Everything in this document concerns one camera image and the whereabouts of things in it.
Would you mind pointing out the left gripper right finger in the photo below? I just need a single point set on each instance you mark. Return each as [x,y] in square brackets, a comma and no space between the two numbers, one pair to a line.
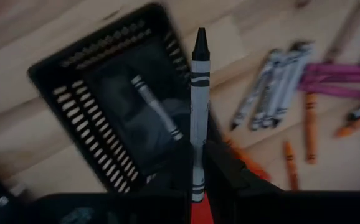
[233,199]

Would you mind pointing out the purple crayons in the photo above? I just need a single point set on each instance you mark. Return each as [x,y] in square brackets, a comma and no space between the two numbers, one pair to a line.
[335,91]

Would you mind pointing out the black plastic basket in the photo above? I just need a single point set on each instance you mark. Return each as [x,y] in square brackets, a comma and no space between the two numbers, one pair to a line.
[74,93]

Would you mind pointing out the brown crayon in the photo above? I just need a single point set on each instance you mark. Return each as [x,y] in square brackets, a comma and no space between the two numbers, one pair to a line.
[345,31]

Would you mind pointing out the orange crayon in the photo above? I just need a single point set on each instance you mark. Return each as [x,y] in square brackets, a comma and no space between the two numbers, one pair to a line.
[291,165]
[311,127]
[357,124]

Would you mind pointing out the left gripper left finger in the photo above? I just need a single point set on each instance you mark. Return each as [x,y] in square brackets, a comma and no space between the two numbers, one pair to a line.
[177,186]

